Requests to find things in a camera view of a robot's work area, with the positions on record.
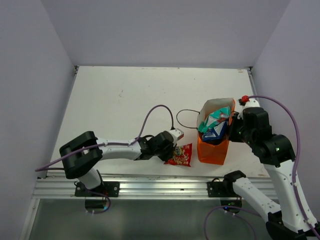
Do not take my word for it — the blue snack packet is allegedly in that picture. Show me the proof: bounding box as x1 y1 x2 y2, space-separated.
202 121 228 142

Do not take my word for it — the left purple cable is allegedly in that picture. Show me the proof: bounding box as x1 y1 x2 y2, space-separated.
34 104 176 215

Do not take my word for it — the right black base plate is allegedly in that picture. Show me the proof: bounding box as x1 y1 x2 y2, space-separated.
206 178 237 198

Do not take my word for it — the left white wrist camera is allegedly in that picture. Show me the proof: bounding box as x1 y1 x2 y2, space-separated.
169 128 184 142

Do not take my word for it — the red snack packet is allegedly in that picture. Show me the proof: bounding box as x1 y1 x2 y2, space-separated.
164 143 193 167

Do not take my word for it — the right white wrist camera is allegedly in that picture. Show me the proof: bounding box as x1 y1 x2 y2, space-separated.
238 95 260 110

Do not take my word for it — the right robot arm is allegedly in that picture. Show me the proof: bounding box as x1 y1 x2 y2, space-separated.
222 106 320 240

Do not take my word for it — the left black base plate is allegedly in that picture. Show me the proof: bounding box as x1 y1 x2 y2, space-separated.
74 181 120 198

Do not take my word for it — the orange paper bag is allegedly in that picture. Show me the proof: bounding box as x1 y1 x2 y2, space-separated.
190 98 235 165

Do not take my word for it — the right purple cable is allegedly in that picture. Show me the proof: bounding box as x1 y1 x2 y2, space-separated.
204 95 320 240

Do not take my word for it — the aluminium mounting rail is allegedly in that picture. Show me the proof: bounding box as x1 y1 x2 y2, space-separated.
32 173 283 201

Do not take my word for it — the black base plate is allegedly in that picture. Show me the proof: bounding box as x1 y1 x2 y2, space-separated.
206 178 237 198
74 181 120 198

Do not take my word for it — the purple cable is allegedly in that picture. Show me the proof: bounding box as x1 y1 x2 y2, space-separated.
204 95 320 240
34 104 176 215

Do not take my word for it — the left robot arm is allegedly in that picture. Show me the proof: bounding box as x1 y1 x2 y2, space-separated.
59 128 184 197

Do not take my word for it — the teal snack packet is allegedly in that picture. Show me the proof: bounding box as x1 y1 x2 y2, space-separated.
197 106 231 134

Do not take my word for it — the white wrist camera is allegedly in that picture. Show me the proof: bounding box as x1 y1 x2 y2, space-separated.
238 95 260 110
169 128 184 142

